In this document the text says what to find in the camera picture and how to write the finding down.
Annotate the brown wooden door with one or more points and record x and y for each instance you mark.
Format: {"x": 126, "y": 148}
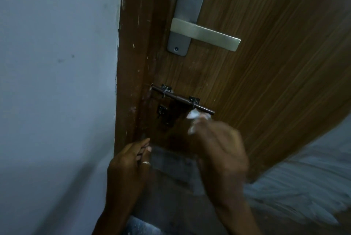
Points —
{"x": 260, "y": 65}

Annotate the person's right forearm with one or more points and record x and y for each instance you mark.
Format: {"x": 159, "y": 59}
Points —
{"x": 237, "y": 218}

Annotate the person's right hand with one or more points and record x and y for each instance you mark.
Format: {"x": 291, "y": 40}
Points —
{"x": 222, "y": 158}

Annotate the dark metal sliding bolt latch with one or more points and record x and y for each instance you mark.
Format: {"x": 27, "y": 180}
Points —
{"x": 178, "y": 99}

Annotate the person's left hand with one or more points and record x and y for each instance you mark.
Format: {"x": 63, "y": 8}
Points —
{"x": 124, "y": 171}

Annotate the person's right fingers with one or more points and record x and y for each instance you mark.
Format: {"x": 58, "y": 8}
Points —
{"x": 201, "y": 128}

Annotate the person's left forearm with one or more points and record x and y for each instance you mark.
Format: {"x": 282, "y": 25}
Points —
{"x": 109, "y": 219}

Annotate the person's left fingers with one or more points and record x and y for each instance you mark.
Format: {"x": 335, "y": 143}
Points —
{"x": 142, "y": 151}

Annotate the white tissue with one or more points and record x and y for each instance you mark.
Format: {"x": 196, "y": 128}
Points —
{"x": 195, "y": 119}

